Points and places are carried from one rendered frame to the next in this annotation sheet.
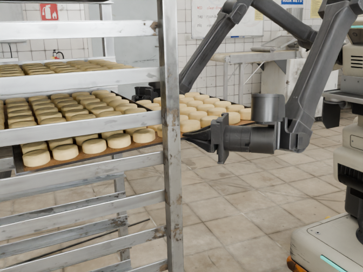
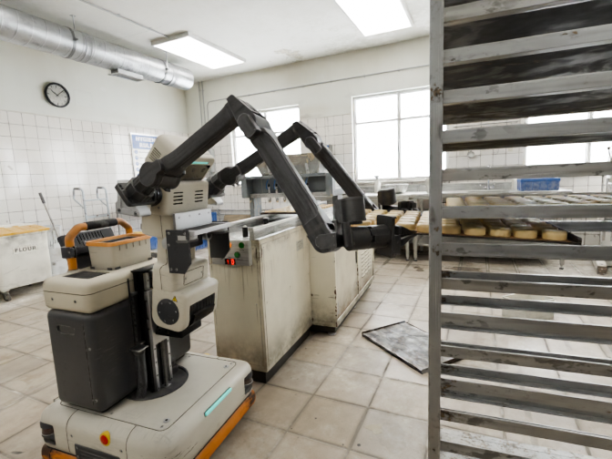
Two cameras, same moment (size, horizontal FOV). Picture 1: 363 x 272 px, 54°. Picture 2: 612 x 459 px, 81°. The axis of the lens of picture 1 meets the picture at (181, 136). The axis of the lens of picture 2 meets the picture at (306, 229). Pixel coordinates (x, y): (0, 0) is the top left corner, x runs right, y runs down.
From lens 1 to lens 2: 206 cm
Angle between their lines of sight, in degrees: 128
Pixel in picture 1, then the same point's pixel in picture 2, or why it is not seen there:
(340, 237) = (168, 404)
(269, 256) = not seen: outside the picture
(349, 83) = (182, 219)
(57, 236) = (530, 396)
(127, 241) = (469, 275)
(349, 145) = (183, 284)
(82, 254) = (500, 277)
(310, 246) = (192, 423)
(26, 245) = (576, 404)
